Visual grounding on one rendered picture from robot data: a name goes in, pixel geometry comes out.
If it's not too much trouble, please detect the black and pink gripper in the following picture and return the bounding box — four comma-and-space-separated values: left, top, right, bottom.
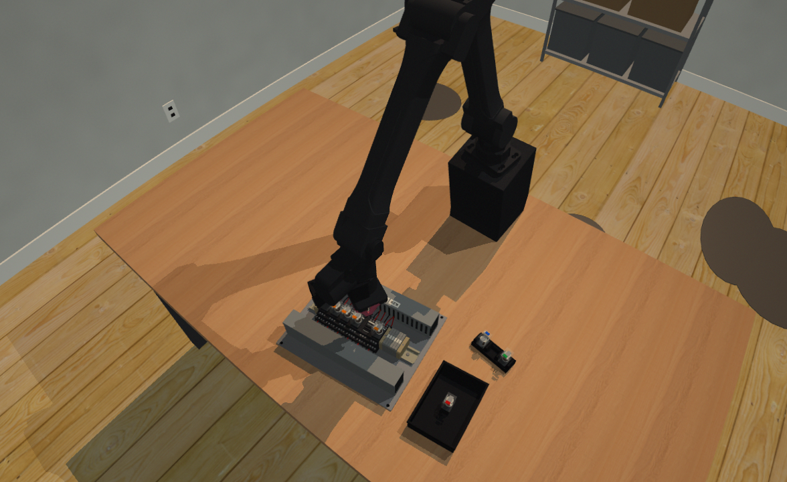
352, 271, 387, 317

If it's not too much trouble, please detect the black rectangular rack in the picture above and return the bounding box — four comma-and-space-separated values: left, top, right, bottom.
471, 333, 516, 373

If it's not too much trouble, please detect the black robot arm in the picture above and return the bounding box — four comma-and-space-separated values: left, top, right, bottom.
307, 0, 521, 310

